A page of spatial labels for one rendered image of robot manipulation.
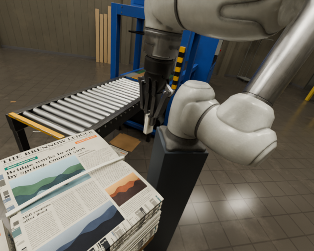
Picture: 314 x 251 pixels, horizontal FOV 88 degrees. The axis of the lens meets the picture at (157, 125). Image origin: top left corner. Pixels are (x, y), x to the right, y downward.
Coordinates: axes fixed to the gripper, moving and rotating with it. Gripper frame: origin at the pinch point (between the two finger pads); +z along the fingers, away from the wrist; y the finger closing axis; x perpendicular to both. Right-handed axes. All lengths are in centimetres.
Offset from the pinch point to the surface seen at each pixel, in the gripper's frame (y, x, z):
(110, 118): -60, 23, 37
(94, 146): -10.0, -13.6, 10.0
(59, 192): 0.3, -28.0, 10.3
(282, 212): 72, 144, 117
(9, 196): -4.9, -36.4, 10.3
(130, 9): -142, 98, -35
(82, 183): 1.0, -22.6, 10.4
